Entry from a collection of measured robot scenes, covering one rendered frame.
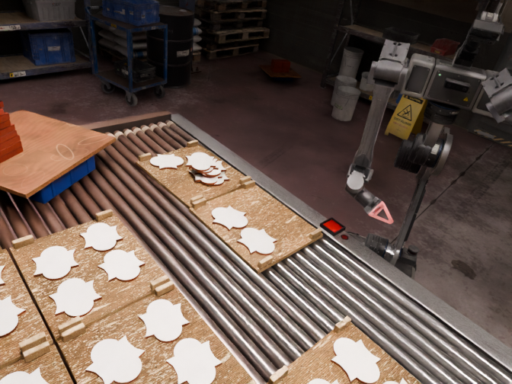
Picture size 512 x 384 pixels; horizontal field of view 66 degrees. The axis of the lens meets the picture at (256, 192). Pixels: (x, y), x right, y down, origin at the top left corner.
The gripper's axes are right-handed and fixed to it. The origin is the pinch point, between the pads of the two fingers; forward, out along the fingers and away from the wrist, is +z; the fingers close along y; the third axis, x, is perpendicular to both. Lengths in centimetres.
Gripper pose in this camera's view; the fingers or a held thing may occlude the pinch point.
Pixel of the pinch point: (390, 221)
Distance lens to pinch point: 147.9
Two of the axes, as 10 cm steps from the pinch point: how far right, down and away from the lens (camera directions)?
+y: -3.5, -0.7, -9.4
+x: 6.6, -7.3, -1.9
